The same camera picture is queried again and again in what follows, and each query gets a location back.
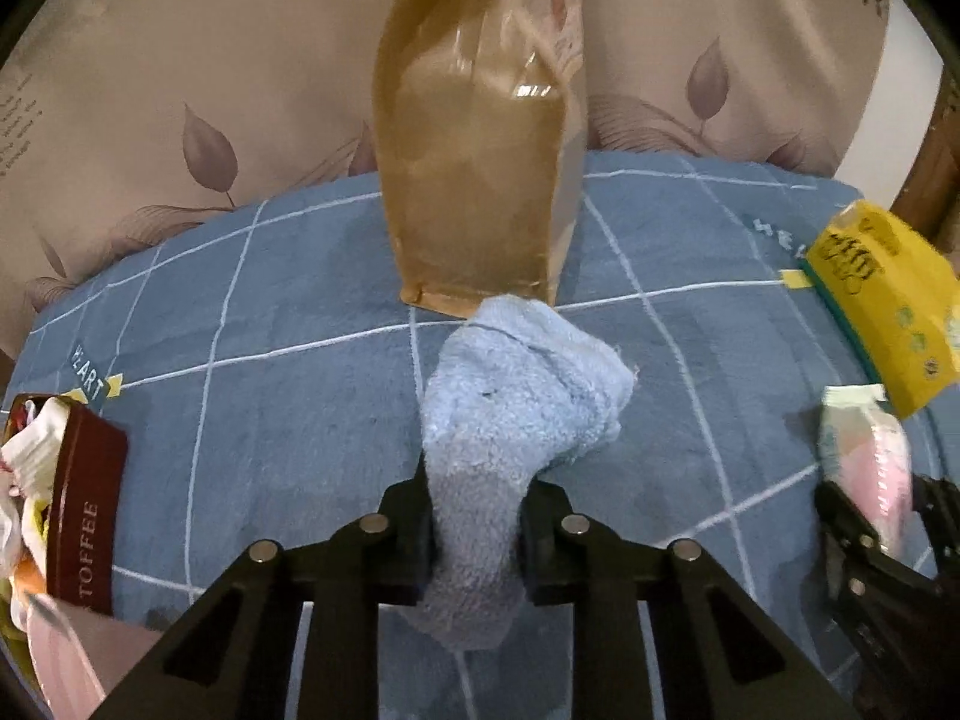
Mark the white mesh sock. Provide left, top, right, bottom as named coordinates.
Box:
left=0, top=396, right=76, bottom=502

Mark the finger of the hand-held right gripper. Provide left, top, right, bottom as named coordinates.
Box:
left=814, top=480, right=886, bottom=593
left=904, top=472, right=960, bottom=578

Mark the pink mug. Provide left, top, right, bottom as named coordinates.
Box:
left=22, top=589, right=162, bottom=720

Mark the red and gold tin box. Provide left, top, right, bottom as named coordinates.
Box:
left=0, top=390, right=130, bottom=620

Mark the pale printed plastic packet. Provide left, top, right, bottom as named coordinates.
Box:
left=817, top=382, right=914, bottom=560

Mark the brown wooden furniture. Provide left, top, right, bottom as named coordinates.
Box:
left=889, top=67, right=960, bottom=241

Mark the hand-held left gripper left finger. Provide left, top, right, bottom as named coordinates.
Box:
left=105, top=476, right=440, bottom=720

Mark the brown paper food pouch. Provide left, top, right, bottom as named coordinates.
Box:
left=373, top=0, right=590, bottom=320

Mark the beige leaf print curtain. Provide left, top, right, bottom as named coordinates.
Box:
left=0, top=0, right=893, bottom=331

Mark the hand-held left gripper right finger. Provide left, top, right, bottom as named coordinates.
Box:
left=517, top=480, right=856, bottom=720

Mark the light blue fluffy sock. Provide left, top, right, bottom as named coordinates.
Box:
left=401, top=296, right=638, bottom=653

